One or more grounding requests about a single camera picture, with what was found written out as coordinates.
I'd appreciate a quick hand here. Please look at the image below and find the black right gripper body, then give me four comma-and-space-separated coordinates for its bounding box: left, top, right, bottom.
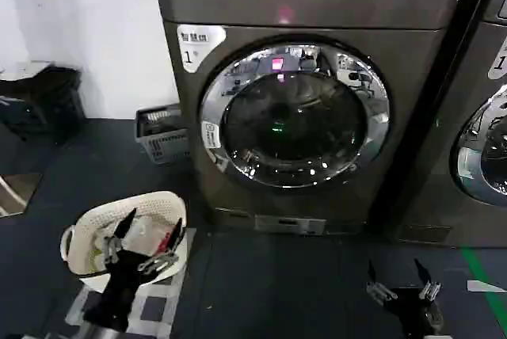
386, 288, 444, 337

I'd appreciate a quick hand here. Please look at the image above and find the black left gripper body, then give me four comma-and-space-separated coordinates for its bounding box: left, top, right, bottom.
85, 249, 154, 332

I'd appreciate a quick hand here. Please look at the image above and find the white cloth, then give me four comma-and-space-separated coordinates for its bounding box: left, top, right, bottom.
94, 215, 170, 257

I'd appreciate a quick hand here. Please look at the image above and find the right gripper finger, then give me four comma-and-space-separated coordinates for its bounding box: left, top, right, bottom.
366, 259, 398, 301
414, 258, 443, 303

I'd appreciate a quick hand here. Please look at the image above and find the white floor tape piece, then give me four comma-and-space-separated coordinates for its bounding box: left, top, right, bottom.
466, 279, 507, 295

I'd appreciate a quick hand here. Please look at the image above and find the grey dryer with 1 sticker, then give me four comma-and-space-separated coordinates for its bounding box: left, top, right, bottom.
150, 0, 472, 237

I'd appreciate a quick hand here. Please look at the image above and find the grey dryer, partly seen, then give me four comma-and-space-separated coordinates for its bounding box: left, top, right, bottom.
399, 0, 507, 249

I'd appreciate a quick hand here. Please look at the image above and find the black storage crate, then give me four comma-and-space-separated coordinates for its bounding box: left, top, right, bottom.
0, 62, 85, 147

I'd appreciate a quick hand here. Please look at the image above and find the brown panel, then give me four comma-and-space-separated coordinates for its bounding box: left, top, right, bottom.
0, 172, 43, 218

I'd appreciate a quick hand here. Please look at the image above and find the red cloth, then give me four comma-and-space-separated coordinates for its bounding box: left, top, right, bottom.
153, 226, 177, 256

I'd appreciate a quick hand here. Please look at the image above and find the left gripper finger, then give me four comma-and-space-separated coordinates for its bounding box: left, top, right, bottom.
102, 208, 138, 265
138, 218, 185, 275

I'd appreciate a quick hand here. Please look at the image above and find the round glass dryer door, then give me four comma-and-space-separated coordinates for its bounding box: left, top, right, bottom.
200, 36, 391, 192
451, 84, 507, 208

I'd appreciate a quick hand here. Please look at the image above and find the green floor tape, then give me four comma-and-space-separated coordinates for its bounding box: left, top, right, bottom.
461, 246, 507, 330

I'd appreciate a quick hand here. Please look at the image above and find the grey slotted plastic crate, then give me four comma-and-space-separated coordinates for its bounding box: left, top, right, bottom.
135, 103, 192, 166

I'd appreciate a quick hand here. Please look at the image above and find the white woven laundry basket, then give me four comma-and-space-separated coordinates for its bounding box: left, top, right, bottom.
59, 191, 189, 281

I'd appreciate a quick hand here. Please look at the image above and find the grey checkered floor mat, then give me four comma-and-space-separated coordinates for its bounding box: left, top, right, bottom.
65, 227, 197, 335

